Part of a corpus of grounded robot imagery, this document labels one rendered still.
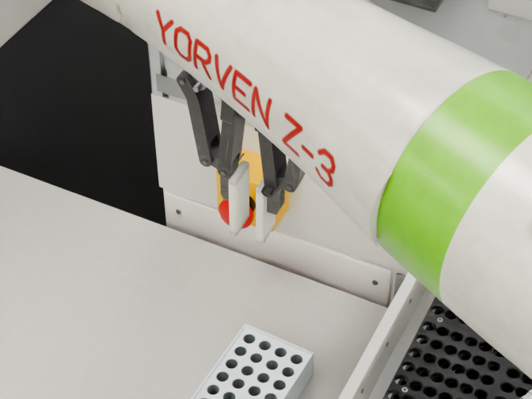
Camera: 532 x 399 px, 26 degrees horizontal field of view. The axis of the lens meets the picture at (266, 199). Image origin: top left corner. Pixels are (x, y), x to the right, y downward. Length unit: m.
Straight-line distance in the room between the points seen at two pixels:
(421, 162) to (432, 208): 0.02
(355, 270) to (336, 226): 0.07
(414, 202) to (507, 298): 0.06
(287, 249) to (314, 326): 0.11
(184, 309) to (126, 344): 0.08
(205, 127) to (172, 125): 0.32
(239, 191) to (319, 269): 0.34
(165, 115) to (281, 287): 0.24
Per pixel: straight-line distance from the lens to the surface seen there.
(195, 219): 1.40
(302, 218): 1.31
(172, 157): 1.35
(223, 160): 1.02
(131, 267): 1.37
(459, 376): 1.09
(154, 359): 1.27
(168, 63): 1.26
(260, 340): 1.24
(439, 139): 0.54
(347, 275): 1.35
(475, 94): 0.55
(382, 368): 1.16
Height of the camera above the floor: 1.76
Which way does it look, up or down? 44 degrees down
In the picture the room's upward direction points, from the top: straight up
